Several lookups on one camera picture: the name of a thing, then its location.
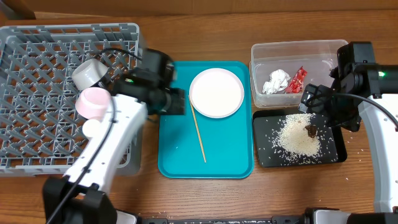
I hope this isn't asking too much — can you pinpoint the clear plastic bin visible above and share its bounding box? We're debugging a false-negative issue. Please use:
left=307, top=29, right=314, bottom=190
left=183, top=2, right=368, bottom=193
left=250, top=39, right=347, bottom=109

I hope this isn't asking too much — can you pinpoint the black waste tray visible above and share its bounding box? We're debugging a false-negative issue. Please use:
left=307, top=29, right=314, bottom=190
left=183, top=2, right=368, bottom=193
left=252, top=107, right=348, bottom=169

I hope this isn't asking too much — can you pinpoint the teal plastic tray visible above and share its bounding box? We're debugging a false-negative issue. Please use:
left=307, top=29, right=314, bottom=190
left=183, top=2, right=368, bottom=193
left=158, top=61, right=254, bottom=179

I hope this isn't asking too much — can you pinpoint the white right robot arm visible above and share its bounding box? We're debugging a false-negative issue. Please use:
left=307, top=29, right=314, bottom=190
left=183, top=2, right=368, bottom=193
left=298, top=42, right=397, bottom=224

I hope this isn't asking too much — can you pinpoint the white tissue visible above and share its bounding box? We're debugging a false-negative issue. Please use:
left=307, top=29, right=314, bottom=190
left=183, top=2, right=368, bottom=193
left=262, top=69, right=290, bottom=95

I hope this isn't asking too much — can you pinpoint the grey-white bowl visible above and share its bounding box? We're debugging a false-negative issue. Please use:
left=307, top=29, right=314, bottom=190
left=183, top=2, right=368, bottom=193
left=72, top=58, right=111, bottom=91

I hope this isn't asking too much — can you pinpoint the pile of rice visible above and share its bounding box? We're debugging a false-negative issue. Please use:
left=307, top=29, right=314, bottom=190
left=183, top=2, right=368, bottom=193
left=261, top=113, right=338, bottom=164

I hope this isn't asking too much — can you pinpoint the small pink-white bowl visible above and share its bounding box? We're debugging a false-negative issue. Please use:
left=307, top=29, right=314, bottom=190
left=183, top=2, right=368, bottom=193
left=75, top=87, right=111, bottom=120

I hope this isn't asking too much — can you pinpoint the grey dish rack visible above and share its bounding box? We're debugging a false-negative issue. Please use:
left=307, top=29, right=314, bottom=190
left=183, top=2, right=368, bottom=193
left=1, top=23, right=146, bottom=177

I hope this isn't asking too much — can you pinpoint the red snack wrapper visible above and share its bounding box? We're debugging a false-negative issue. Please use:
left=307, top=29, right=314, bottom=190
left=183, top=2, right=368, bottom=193
left=285, top=67, right=307, bottom=93

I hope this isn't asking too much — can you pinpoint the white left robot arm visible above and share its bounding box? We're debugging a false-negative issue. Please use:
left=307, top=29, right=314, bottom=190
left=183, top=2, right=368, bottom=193
left=42, top=49, right=185, bottom=224

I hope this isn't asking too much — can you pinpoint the brown food scrap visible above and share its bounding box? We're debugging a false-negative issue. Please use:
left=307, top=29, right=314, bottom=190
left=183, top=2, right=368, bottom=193
left=305, top=125, right=318, bottom=138

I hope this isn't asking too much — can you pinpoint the large white plate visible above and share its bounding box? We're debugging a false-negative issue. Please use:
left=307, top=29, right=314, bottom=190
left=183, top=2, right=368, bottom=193
left=188, top=68, right=244, bottom=119

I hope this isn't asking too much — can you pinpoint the cream white cup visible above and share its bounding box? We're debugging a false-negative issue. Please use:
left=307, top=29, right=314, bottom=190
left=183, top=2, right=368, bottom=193
left=82, top=119, right=101, bottom=139

